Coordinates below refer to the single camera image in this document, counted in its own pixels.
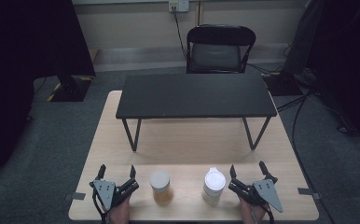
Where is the white wall outlet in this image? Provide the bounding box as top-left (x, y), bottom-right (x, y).
top-left (168, 0), bottom-right (190, 13)

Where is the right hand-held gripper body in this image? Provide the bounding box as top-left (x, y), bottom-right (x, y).
top-left (228, 175), bottom-right (284, 215)

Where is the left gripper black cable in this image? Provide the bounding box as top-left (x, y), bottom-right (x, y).
top-left (90, 186), bottom-right (108, 224)

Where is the person's right hand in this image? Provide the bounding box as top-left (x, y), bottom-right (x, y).
top-left (238, 197), bottom-right (268, 224)

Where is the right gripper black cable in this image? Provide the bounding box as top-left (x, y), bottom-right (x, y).
top-left (261, 203), bottom-right (276, 224)

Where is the amber jar with white lid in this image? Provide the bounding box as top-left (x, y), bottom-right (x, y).
top-left (149, 169), bottom-right (174, 207)

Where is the black floor cable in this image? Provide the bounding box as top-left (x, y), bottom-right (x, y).
top-left (276, 89), bottom-right (336, 224)

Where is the black folding chair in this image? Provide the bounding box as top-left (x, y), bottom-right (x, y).
top-left (185, 24), bottom-right (257, 75)

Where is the white bottle with white cap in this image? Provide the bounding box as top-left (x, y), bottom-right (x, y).
top-left (201, 166), bottom-right (227, 206)

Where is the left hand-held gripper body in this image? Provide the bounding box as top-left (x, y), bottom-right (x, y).
top-left (89, 177), bottom-right (140, 212)

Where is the person's left hand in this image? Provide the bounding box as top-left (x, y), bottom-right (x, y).
top-left (102, 195), bottom-right (132, 224)

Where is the black outlet cable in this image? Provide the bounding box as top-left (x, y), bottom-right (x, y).
top-left (172, 5), bottom-right (188, 61)

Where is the black stand base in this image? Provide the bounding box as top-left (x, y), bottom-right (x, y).
top-left (262, 71), bottom-right (304, 97)
top-left (46, 74), bottom-right (95, 104)

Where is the grey tape strip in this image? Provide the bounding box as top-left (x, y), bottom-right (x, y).
top-left (64, 191), bottom-right (87, 202)
top-left (297, 187), bottom-right (322, 201)

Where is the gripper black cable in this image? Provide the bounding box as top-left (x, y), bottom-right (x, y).
top-left (261, 203), bottom-right (276, 224)
top-left (90, 186), bottom-right (108, 224)

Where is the black low shelf table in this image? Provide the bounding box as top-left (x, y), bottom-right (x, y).
top-left (115, 73), bottom-right (278, 153)

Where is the grey hanging cloth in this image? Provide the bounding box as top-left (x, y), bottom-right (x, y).
top-left (281, 0), bottom-right (326, 77)

